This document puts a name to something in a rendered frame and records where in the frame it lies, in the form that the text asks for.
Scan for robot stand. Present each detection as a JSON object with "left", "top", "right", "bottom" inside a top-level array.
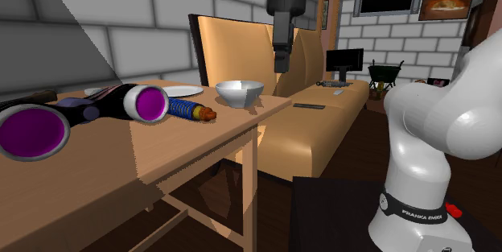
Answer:
[{"left": 289, "top": 176, "right": 502, "bottom": 252}]

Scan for orange wall picture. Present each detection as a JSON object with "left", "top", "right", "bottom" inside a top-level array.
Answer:
[{"left": 418, "top": 0, "right": 477, "bottom": 23}]

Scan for white plate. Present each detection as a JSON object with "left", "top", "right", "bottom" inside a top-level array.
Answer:
[{"left": 161, "top": 85, "right": 205, "bottom": 99}]

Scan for tan sofa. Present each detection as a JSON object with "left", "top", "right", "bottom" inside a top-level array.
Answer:
[{"left": 187, "top": 13, "right": 370, "bottom": 180}]

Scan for dark brown stick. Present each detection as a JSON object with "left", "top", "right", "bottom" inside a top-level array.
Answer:
[{"left": 0, "top": 89, "right": 59, "bottom": 112}]

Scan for blue tool with orange tip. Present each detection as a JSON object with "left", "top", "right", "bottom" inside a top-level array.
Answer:
[{"left": 166, "top": 97, "right": 218, "bottom": 124}]

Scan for black monitor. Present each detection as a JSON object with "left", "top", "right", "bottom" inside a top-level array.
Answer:
[{"left": 325, "top": 48, "right": 365, "bottom": 84}]

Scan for wooden door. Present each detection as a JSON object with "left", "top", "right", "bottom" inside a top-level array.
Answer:
[{"left": 315, "top": 0, "right": 348, "bottom": 81}]

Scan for black binoculars with purple lenses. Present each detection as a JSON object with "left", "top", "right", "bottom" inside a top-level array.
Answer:
[{"left": 0, "top": 83, "right": 171, "bottom": 163}]

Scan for wooden table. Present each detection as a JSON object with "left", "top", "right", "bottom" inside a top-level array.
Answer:
[{"left": 0, "top": 79, "right": 294, "bottom": 252}]

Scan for small dark picture frame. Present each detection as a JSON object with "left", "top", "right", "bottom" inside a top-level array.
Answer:
[{"left": 426, "top": 76, "right": 451, "bottom": 88}]

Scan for black pot on stand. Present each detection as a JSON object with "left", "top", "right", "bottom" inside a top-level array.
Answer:
[{"left": 367, "top": 59, "right": 405, "bottom": 92}]

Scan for black remote control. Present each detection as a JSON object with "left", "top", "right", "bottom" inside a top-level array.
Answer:
[{"left": 292, "top": 102, "right": 327, "bottom": 110}]

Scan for grey cylindrical tool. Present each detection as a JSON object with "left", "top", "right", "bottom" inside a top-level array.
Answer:
[{"left": 315, "top": 80, "right": 352, "bottom": 89}]

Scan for white bowl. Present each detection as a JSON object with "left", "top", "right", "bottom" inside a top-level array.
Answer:
[{"left": 214, "top": 80, "right": 265, "bottom": 109}]

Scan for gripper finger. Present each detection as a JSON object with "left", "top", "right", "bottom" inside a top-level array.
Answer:
[{"left": 272, "top": 10, "right": 295, "bottom": 74}]

